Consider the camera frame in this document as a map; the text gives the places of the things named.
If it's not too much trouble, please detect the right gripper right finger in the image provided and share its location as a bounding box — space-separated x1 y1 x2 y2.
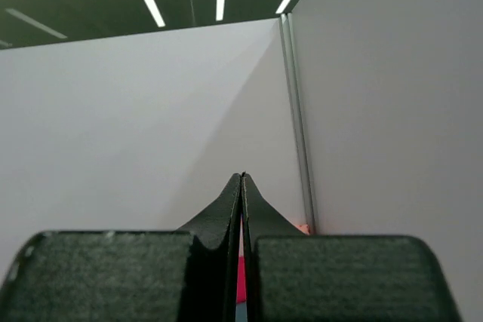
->
241 174 461 321

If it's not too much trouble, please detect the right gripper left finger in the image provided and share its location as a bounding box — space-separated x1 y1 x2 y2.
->
1 174 242 321

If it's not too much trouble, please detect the salmon pink t-shirt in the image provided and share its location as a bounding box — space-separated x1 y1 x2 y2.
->
297 224 310 235

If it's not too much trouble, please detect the magenta t-shirt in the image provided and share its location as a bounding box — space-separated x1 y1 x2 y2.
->
236 224 247 304

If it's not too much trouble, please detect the slate blue t-shirt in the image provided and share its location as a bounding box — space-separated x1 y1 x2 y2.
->
235 302 248 322

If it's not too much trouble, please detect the right corner aluminium profile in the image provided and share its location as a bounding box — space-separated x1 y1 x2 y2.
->
279 13 318 234

